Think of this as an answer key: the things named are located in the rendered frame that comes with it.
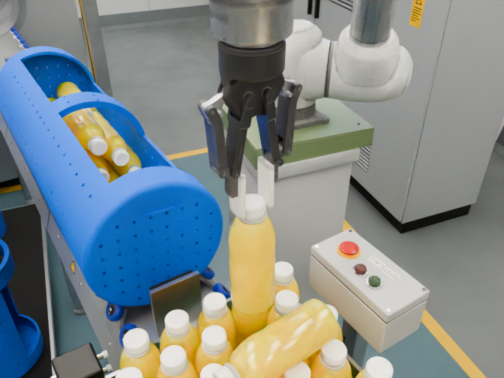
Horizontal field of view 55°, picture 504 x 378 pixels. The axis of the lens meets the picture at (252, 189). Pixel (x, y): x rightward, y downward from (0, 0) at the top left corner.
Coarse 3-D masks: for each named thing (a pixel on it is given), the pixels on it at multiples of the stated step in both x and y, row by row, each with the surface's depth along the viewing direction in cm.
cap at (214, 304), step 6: (210, 294) 83; (216, 294) 83; (222, 294) 83; (204, 300) 82; (210, 300) 82; (216, 300) 82; (222, 300) 82; (204, 306) 81; (210, 306) 81; (216, 306) 81; (222, 306) 81; (210, 312) 81; (216, 312) 81; (222, 312) 82
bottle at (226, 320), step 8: (224, 312) 82; (200, 320) 83; (208, 320) 82; (216, 320) 82; (224, 320) 82; (232, 320) 84; (200, 328) 83; (224, 328) 82; (232, 328) 84; (200, 336) 84; (232, 336) 84; (232, 344) 86
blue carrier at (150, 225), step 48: (48, 48) 144; (0, 96) 138; (48, 96) 153; (96, 96) 117; (48, 144) 105; (144, 144) 127; (48, 192) 101; (96, 192) 87; (144, 192) 84; (192, 192) 90; (96, 240) 84; (144, 240) 89; (192, 240) 96; (96, 288) 89; (144, 288) 95
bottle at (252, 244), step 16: (240, 224) 67; (256, 224) 66; (272, 224) 69; (240, 240) 67; (256, 240) 66; (272, 240) 68; (240, 256) 68; (256, 256) 67; (272, 256) 70; (240, 272) 70; (256, 272) 69; (272, 272) 71; (240, 288) 72; (256, 288) 71; (272, 288) 74; (240, 304) 74; (256, 304) 73
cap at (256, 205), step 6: (246, 198) 67; (252, 198) 67; (258, 198) 67; (246, 204) 66; (252, 204) 66; (258, 204) 66; (264, 204) 66; (246, 210) 65; (252, 210) 65; (258, 210) 65; (264, 210) 66; (246, 216) 65; (252, 216) 65; (258, 216) 65
